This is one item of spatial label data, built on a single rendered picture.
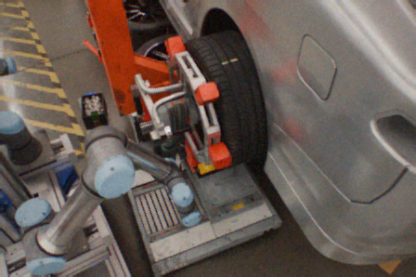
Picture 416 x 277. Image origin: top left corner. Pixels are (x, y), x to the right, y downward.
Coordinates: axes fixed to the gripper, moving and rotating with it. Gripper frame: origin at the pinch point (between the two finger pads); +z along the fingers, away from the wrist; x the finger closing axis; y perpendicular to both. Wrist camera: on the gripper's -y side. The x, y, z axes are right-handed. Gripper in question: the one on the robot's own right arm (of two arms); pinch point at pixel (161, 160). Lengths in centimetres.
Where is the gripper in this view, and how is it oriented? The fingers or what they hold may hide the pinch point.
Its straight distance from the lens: 166.4
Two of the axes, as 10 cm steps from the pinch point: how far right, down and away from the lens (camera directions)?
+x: -9.0, 3.3, -2.9
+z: -4.3, -6.8, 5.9
